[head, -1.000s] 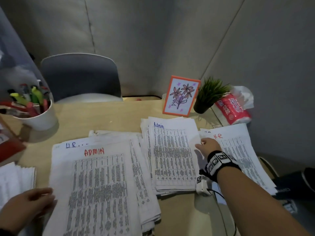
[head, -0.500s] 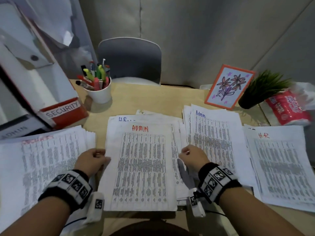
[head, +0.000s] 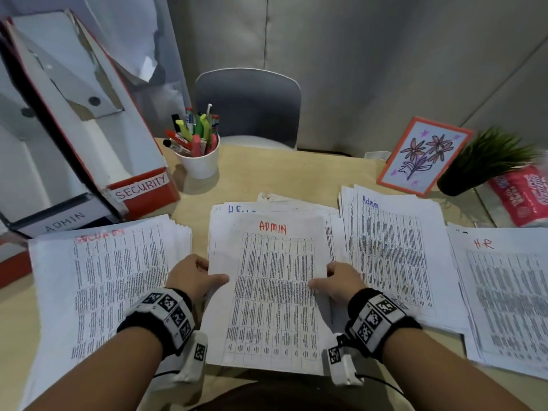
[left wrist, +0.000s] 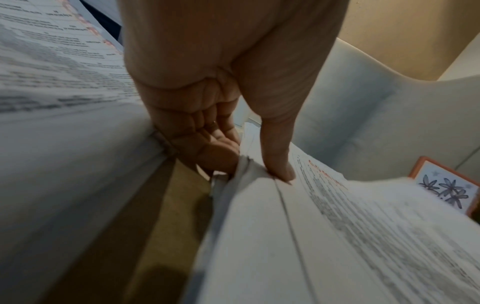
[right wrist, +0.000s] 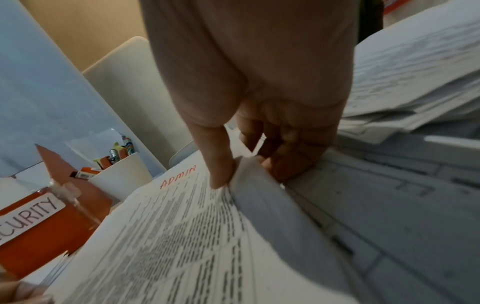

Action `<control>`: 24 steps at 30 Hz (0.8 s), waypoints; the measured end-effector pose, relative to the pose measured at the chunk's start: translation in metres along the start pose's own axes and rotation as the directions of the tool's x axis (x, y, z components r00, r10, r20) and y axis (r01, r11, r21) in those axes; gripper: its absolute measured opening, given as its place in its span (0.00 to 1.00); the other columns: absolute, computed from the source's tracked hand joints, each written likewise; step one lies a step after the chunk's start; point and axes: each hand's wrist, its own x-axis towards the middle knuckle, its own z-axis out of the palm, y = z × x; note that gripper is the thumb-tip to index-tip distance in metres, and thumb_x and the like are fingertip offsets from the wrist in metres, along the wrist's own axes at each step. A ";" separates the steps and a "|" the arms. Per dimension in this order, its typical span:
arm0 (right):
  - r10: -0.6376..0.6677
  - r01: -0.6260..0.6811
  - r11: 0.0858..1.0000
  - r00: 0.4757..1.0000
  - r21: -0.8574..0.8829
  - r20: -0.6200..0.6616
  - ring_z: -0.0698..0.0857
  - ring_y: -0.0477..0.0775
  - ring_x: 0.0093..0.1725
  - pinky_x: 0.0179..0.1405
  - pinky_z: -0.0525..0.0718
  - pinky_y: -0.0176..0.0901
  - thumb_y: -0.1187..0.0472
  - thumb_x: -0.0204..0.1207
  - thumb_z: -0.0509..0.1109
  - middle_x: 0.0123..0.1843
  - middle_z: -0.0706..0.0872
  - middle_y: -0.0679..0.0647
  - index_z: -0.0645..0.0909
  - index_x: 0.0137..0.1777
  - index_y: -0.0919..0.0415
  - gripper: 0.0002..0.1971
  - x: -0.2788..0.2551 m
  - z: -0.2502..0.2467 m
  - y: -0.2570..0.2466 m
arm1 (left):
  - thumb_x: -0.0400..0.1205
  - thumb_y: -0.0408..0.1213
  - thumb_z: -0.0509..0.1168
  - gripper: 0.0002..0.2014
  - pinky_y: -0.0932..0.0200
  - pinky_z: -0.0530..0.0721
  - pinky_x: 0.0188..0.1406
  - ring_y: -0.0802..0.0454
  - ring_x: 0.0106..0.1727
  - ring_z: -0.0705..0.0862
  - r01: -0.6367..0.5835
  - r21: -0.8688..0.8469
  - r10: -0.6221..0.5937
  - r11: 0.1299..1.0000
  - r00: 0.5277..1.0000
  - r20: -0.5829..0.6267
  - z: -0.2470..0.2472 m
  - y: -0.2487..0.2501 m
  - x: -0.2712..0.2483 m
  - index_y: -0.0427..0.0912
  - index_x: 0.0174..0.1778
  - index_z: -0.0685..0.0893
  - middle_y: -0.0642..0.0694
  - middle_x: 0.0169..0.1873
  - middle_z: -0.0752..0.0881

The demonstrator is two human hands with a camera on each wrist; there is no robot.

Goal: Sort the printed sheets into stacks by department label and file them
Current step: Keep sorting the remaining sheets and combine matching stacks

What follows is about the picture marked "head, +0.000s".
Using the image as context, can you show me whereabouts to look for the person's left hand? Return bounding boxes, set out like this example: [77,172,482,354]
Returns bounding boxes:
[166,253,231,303]

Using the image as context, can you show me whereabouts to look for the person's right hand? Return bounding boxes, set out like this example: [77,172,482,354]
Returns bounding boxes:
[308,261,369,305]

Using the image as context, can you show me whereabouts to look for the admin paper pile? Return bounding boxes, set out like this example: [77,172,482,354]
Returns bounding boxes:
[338,183,472,335]

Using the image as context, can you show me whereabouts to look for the security paper pile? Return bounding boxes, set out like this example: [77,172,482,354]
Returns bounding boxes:
[19,213,194,409]

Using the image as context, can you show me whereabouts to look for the unsorted paper pile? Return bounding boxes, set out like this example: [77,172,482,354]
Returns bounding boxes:
[201,192,350,376]

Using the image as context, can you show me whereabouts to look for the HR paper pile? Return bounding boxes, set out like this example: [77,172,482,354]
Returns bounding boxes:
[445,224,548,380]

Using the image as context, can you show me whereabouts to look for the black admin file box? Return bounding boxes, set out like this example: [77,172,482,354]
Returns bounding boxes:
[0,51,123,238]

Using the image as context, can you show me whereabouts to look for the person's left forearm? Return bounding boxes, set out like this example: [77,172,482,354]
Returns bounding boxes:
[25,327,164,411]

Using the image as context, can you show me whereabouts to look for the person's right forearm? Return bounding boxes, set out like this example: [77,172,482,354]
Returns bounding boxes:
[382,327,531,411]

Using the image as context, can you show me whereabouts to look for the person's dark shirt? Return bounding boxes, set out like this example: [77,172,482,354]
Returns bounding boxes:
[188,380,386,411]

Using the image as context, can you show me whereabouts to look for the black left wristband with markers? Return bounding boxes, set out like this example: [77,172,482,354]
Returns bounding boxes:
[116,288,197,360]

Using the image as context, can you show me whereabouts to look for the black wristband with markers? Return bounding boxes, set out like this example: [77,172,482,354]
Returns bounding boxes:
[344,288,424,364]
[116,288,197,360]

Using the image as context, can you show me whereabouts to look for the black right wristband with markers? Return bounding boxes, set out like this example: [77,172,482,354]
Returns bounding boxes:
[344,288,424,364]

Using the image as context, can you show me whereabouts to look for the white pen cup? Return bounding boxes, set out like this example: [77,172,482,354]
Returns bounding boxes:
[173,134,221,180]

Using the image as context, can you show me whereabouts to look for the bunch of coloured markers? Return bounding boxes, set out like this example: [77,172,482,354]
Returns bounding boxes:
[162,103,220,158]

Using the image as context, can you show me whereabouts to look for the green plant in black pot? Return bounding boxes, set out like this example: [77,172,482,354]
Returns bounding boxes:
[436,127,540,198]

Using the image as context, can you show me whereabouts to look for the orange framed flower drawing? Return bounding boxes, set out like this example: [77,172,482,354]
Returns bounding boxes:
[376,116,475,198]

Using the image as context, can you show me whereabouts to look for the grey chair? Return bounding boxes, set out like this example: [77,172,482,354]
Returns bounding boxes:
[192,67,303,151]

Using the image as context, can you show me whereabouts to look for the red white paper towel pack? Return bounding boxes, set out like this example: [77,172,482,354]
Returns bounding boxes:
[475,164,548,228]

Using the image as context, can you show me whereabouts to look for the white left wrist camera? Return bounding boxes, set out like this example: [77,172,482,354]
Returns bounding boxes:
[171,331,208,384]

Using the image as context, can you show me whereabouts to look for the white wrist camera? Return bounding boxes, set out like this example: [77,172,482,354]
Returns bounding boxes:
[327,333,365,386]
[171,331,208,384]

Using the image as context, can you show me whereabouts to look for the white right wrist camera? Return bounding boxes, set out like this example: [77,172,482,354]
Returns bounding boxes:
[327,333,365,386]

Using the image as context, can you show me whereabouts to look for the black right camera cable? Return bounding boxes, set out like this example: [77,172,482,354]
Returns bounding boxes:
[355,373,405,397]

